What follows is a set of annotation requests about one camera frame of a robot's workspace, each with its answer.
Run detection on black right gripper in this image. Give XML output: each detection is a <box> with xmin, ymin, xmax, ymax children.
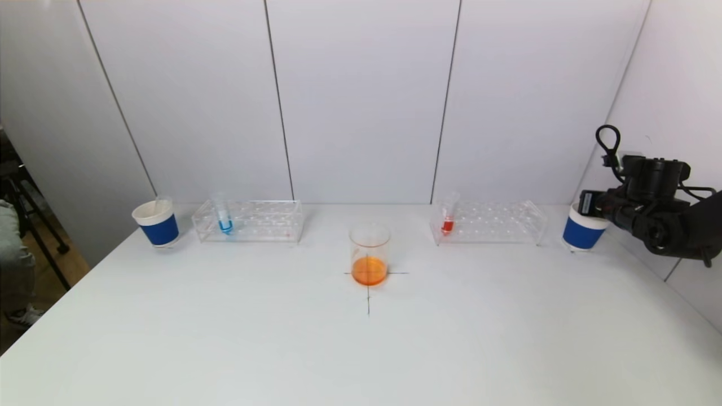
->
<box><xmin>578</xmin><ymin>189</ymin><xmax>615</xmax><ymax>219</ymax></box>

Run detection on clear acrylic test tube rack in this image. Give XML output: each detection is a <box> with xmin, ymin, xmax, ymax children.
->
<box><xmin>429</xmin><ymin>200</ymin><xmax>548</xmax><ymax>247</ymax></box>
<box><xmin>192</xmin><ymin>200</ymin><xmax>305</xmax><ymax>244</ymax></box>

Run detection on test tube with red liquid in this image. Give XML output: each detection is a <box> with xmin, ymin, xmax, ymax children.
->
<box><xmin>440</xmin><ymin>192</ymin><xmax>460</xmax><ymax>237</ymax></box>

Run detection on clear glass beaker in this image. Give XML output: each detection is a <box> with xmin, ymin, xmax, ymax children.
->
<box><xmin>349</xmin><ymin>223</ymin><xmax>391</xmax><ymax>286</ymax></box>

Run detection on test tube with blue liquid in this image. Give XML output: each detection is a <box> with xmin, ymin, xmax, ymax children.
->
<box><xmin>212</xmin><ymin>192</ymin><xmax>235</xmax><ymax>236</ymax></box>

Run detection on white paper cup blue band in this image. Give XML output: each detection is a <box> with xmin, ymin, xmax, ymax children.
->
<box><xmin>562</xmin><ymin>203</ymin><xmax>610</xmax><ymax>253</ymax></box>
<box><xmin>131</xmin><ymin>198</ymin><xmax>180</xmax><ymax>249</ymax></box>

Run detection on black and white shoe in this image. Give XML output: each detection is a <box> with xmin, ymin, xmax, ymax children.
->
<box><xmin>6</xmin><ymin>305</ymin><xmax>45</xmax><ymax>329</ymax></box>

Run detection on black metal stand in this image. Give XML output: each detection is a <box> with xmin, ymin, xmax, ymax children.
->
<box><xmin>0</xmin><ymin>127</ymin><xmax>72</xmax><ymax>293</ymax></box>

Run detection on looped black camera cable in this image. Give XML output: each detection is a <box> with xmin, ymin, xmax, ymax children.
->
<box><xmin>595</xmin><ymin>124</ymin><xmax>626</xmax><ymax>182</ymax></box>

